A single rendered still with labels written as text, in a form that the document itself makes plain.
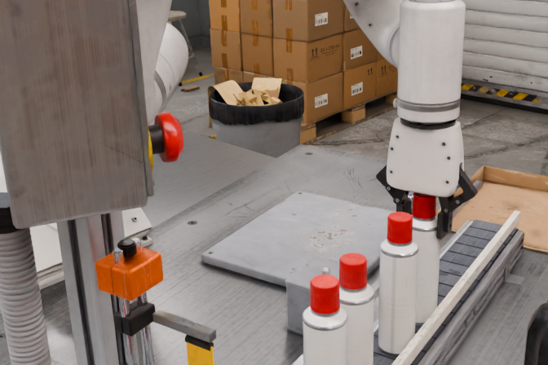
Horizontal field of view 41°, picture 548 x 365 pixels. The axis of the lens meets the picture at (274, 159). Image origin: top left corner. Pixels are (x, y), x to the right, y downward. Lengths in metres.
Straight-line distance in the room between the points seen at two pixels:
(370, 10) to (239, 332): 0.55
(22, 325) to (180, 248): 0.89
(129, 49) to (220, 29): 4.37
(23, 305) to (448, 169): 0.61
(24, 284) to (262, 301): 0.74
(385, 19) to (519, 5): 4.25
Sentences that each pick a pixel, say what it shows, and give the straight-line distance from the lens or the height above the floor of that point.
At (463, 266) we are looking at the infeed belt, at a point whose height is 0.88.
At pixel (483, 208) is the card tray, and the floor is 0.83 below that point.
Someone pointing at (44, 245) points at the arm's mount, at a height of 0.90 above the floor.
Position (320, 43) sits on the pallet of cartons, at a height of 0.61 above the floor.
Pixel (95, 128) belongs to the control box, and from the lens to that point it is 0.52.
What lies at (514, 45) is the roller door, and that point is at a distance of 5.35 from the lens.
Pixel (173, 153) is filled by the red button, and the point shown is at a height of 1.32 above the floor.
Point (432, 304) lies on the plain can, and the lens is 1.14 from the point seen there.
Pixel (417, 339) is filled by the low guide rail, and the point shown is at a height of 0.91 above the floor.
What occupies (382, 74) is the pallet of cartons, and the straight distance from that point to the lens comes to 5.08.
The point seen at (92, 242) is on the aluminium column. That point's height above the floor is 1.20.
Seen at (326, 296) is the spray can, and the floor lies 1.07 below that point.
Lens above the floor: 1.50
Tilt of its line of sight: 20 degrees down
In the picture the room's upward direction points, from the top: 2 degrees counter-clockwise
